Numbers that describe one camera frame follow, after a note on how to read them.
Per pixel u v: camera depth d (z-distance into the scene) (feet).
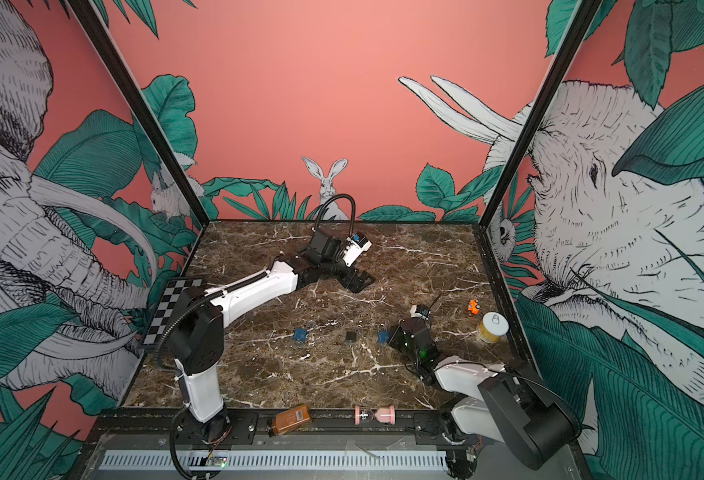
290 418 2.39
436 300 3.28
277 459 2.30
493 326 2.89
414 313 2.73
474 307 3.13
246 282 1.79
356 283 2.56
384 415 2.45
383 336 2.92
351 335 2.97
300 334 2.95
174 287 3.16
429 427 2.44
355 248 2.52
